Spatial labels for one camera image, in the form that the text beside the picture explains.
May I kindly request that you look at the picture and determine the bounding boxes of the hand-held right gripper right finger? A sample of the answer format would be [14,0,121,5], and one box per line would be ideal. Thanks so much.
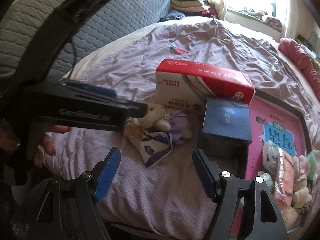
[192,147,288,240]

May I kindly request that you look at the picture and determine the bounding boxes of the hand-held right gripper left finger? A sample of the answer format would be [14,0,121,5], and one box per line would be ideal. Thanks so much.
[22,147,122,240]

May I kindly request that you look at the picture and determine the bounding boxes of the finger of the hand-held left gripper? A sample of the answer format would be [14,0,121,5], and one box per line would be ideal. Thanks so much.
[31,87,148,133]
[59,79,119,99]

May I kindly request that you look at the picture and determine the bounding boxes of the white and purple packet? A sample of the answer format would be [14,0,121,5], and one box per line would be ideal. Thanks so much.
[124,124,173,168]

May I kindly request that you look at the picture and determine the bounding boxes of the mint green tissue packet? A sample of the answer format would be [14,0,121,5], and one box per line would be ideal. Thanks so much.
[255,171,275,189]

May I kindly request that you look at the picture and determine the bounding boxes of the cream plush bear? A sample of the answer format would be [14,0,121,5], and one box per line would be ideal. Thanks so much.
[139,102,172,132]

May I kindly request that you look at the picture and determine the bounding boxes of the black framed pink tray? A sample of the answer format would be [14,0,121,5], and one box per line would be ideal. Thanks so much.
[197,90,320,230]

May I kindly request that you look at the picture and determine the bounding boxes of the pink striped packet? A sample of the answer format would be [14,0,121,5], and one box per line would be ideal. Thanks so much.
[274,152,295,203]

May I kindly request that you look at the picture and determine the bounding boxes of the orange tissue packet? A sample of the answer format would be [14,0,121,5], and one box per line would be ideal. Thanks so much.
[281,206,299,229]

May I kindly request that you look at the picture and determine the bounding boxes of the cream plush with leopard part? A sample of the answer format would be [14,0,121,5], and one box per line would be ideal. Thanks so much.
[291,155,313,215]

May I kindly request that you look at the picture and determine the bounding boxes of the mint green soft pouch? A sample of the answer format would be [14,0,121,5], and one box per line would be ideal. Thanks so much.
[307,152,320,180]

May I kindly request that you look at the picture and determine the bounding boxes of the lilac soft plush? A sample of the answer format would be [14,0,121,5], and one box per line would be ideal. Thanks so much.
[167,110,193,145]

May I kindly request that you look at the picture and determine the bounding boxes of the person's left hand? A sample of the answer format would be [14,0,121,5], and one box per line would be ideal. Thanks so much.
[0,125,71,168]

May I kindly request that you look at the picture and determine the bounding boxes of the lilac duvet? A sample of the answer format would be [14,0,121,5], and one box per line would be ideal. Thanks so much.
[45,17,320,230]

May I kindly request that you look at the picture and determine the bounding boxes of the navy blue box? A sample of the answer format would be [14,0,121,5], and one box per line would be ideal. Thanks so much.
[201,97,252,153]

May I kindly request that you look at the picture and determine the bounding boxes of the grey quilted headboard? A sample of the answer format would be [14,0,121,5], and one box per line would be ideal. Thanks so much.
[0,0,172,80]

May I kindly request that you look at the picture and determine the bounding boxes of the red and white carton box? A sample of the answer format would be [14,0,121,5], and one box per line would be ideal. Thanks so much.
[155,59,254,113]

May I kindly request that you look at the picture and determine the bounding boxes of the dark patterned cloth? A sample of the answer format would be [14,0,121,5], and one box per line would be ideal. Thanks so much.
[159,10,185,22]

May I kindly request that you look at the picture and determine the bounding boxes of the dark floral cloth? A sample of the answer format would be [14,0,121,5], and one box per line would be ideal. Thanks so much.
[0,185,28,240]

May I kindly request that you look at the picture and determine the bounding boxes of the stack of folded clothes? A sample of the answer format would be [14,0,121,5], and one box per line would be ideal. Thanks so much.
[170,0,218,18]

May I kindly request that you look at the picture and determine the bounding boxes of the pink quilt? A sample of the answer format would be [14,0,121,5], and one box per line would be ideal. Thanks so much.
[278,37,320,100]

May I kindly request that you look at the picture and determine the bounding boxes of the cluttered side table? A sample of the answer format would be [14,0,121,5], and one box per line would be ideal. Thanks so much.
[296,31,320,60]

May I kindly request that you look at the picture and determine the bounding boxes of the clothes on window sill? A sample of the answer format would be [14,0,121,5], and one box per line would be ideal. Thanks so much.
[237,9,283,32]

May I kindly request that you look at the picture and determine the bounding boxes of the thick black cable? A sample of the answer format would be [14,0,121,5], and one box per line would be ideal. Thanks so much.
[69,39,77,72]

